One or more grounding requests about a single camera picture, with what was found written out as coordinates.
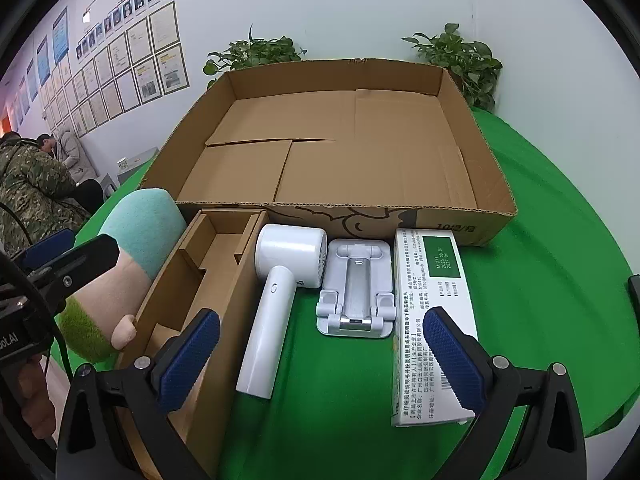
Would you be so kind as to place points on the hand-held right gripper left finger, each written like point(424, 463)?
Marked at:
point(191, 355)

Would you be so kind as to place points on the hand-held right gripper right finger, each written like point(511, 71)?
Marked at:
point(452, 355)

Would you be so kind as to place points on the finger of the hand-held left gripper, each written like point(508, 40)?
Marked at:
point(47, 255)
point(82, 265)

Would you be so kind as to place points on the white hair dryer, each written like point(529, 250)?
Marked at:
point(270, 320)

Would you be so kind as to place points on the large shallow cardboard box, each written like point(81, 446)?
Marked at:
point(350, 160)

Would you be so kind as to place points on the person's left hand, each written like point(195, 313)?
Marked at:
point(35, 395)

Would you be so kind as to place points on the pink green plush toy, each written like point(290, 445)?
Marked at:
point(145, 230)

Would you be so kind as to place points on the white green medicine box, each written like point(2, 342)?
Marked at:
point(425, 280)

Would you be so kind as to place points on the small cardboard insert box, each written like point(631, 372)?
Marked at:
point(235, 285)

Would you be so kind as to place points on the white chair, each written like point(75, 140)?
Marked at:
point(107, 186)

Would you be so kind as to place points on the white side table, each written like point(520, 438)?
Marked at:
point(137, 162)

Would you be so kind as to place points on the white folding phone stand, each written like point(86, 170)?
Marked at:
point(357, 280)

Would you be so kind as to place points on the black object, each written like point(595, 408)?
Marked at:
point(635, 291)

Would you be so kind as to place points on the green potted plant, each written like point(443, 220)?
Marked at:
point(470, 60)
point(255, 52)

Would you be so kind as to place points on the blue wall poster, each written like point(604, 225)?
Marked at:
point(60, 34)
point(31, 80)
point(43, 62)

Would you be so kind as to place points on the wall of framed certificates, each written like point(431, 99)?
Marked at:
point(150, 60)

